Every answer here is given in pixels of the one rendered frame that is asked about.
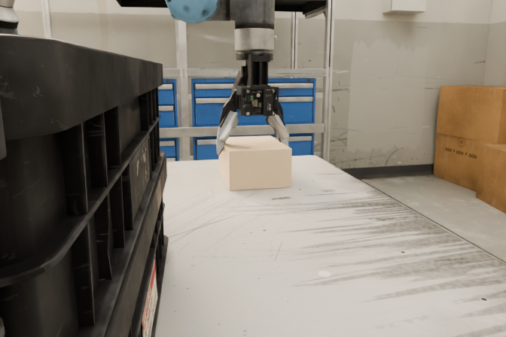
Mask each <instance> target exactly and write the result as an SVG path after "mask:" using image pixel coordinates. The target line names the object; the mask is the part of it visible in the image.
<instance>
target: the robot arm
mask: <svg viewBox="0 0 506 337"><path fill-rule="evenodd" d="M165 1H166V5H167V7H168V9H169V11H170V13H171V16H172V18H173V19H174V20H181V21H184V22H186V23H201V22H204V21H231V20H234V21H235V51H238V53H237V54H236V60H245V66H240V68H239V71H238V74H237V76H236V80H235V82H234V85H233V88H232V95H231V97H230V98H229V99H228V100H227V101H226V103H225V104H224V107H223V108H222V111H221V117H220V122H219V127H218V135H217V141H216V149H217V155H220V154H221V151H222V150H223V149H224V144H225V142H226V140H227V139H228V138H229V137H230V131H231V130H232V129H233V128H235V127H236V126H237V124H238V123H239V119H238V117H237V115H238V113H237V112H236V110H237V108H238V109H239V114H240V115H241V116H243V115H244V116H245V117H250V116H251V115H263V116H267V117H266V122H267V123H268V125H270V126H272V127H273V129H274V133H275V135H276V136H277V137H278V139H279V141H280V142H282V143H283V144H285V145H287V146H288V137H289V134H288V131H287V129H286V125H285V123H284V119H283V111H282V106H281V105H280V103H279V88H278V87H274V86H270V85H268V62H270V60H273V53H271V52H272V51H274V41H276V40H277V36H276V35H274V25H275V0H165ZM14 2H15V0H0V34H10V35H18V34H19V33H18V30H17V26H18V23H19V20H20V18H19V17H18V16H17V13H16V12H15V10H14Z"/></svg>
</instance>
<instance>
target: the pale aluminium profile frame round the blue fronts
mask: <svg viewBox="0 0 506 337"><path fill-rule="evenodd" d="M41 8H42V16H43V24H44V37H45V38H53V32H52V23H51V15H50V0H41ZM334 11H335V0H327V1H326V9H325V54H324V68H326V77H323V93H315V97H316V98H323V99H322V123H311V124H285V125H286V129H287V131H288V134H293V133H316V132H321V133H322V143H321V152H314V156H318V157H321V158H322V159H323V160H325V161H327V162H329V150H330V130H331V90H332V71H333V50H334ZM297 25H298V12H291V68H297ZM175 34H176V56H177V68H180V77H178V94H177V100H178V118H179V128H160V138H179V139H180V157H179V161H191V160H194V156H190V137H203V136H217V135H218V127H219V126H206V127H189V112H188V100H192V99H191V94H188V88H187V40H186V22H184V21H181V20H175ZM183 68H184V77H183ZM329 69H330V77H328V71H329ZM270 134H275V133H274V129H273V127H272V126H270V125H258V126H236V127H235V128H233V129H232V130H231V131H230V135H270Z"/></svg>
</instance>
